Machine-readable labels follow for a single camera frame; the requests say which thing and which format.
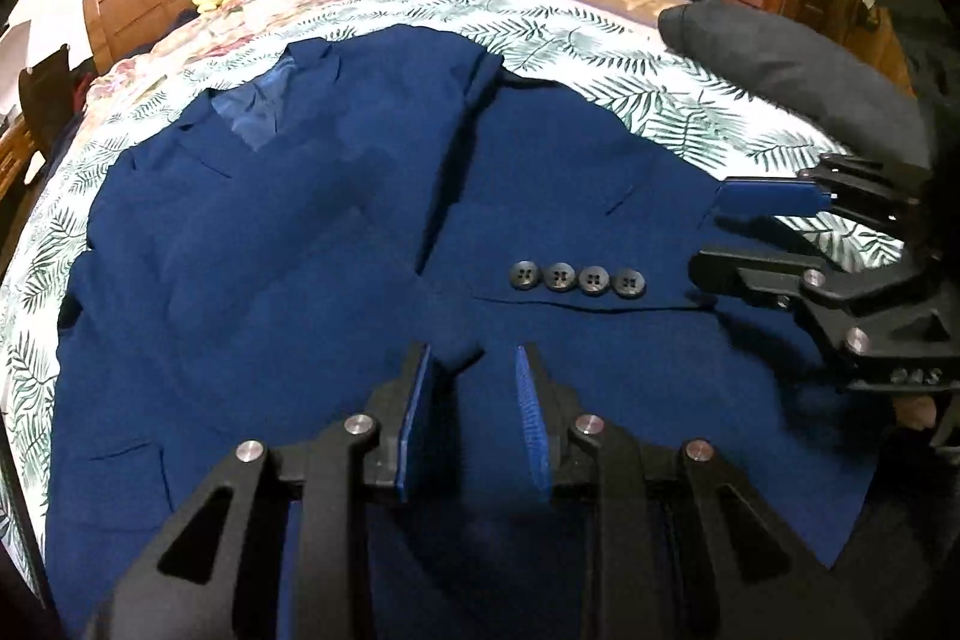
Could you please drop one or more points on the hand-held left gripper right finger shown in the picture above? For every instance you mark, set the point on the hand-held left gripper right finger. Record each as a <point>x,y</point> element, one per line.
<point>532,430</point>

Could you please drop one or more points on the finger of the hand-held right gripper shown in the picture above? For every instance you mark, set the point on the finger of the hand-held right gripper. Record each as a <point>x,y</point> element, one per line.
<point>750,276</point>
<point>765,197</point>

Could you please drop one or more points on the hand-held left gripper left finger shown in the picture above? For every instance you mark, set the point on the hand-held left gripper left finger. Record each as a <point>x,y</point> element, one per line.
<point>416,422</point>

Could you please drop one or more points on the navy blue suit jacket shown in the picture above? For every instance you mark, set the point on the navy blue suit jacket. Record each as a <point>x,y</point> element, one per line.
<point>300,250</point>

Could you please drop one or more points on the person's right hand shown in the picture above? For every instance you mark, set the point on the person's right hand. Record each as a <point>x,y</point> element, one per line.
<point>916,413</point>

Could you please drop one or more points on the dark grey cloth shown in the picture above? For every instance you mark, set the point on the dark grey cloth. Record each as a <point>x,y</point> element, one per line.
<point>787,63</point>

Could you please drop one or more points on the leaf print bedsheet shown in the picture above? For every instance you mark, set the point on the leaf print bedsheet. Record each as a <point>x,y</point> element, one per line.
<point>600,63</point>

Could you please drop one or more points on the dark chair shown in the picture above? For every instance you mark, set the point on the dark chair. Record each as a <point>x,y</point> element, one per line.
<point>45,93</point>

